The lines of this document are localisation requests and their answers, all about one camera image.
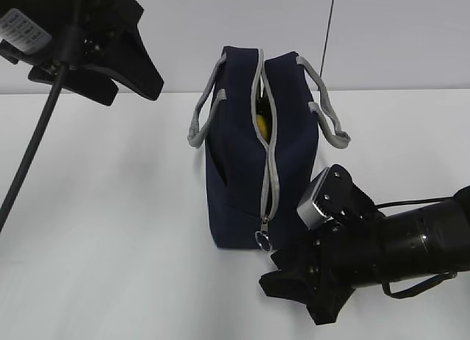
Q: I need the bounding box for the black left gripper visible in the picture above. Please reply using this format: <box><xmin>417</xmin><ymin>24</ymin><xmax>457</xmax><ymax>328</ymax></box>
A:
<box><xmin>1</xmin><ymin>0</ymin><xmax>164</xmax><ymax>106</ymax></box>

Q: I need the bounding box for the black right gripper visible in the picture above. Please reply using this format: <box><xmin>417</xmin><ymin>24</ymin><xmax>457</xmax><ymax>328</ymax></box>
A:
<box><xmin>259</xmin><ymin>164</ymin><xmax>382</xmax><ymax>325</ymax></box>

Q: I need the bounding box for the navy blue lunch bag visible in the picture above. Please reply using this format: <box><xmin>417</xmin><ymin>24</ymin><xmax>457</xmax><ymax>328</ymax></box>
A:
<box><xmin>187</xmin><ymin>46</ymin><xmax>350</xmax><ymax>251</ymax></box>

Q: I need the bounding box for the yellow banana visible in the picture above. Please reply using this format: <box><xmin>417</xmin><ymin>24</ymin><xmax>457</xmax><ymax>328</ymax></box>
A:
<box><xmin>257</xmin><ymin>115</ymin><xmax>270</xmax><ymax>141</ymax></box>

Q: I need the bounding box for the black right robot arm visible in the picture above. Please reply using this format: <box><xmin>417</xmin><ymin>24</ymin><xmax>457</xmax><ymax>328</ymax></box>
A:
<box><xmin>259</xmin><ymin>164</ymin><xmax>469</xmax><ymax>325</ymax></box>

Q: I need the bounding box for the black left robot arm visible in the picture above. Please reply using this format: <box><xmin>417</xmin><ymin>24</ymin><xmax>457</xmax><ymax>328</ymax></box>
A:
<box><xmin>1</xmin><ymin>0</ymin><xmax>164</xmax><ymax>106</ymax></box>

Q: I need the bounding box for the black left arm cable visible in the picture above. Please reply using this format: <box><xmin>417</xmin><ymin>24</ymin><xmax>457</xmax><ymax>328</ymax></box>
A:
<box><xmin>0</xmin><ymin>0</ymin><xmax>89</xmax><ymax>234</ymax></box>

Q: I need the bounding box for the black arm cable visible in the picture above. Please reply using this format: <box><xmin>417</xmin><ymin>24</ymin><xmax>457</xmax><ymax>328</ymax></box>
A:
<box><xmin>0</xmin><ymin>0</ymin><xmax>89</xmax><ymax>234</ymax></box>
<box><xmin>374</xmin><ymin>198</ymin><xmax>460</xmax><ymax>299</ymax></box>

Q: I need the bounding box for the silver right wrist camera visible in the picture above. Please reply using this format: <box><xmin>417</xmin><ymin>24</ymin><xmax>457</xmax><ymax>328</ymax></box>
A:
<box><xmin>297</xmin><ymin>167</ymin><xmax>332</xmax><ymax>230</ymax></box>

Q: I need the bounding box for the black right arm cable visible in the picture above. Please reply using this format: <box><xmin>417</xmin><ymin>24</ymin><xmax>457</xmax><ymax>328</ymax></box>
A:
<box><xmin>374</xmin><ymin>198</ymin><xmax>460</xmax><ymax>299</ymax></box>

